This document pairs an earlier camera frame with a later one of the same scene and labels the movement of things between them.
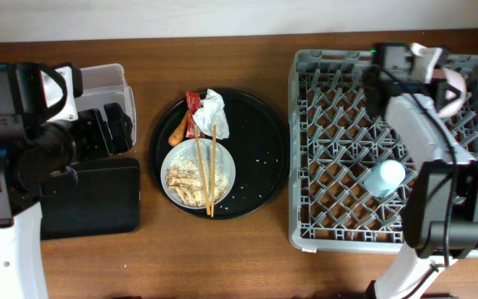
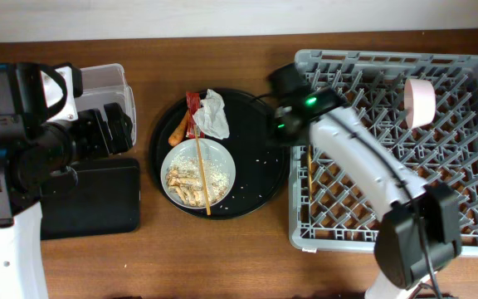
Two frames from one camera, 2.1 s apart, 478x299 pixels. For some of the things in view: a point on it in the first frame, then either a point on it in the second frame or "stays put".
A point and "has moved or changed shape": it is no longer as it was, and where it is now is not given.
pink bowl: x=453 y=78 has moved or changed shape
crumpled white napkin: x=212 y=112 stays put
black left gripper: x=101 y=144 stays put
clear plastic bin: x=104 y=85 stays put
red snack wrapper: x=192 y=102 stays put
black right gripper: x=435 y=88 → x=279 y=132
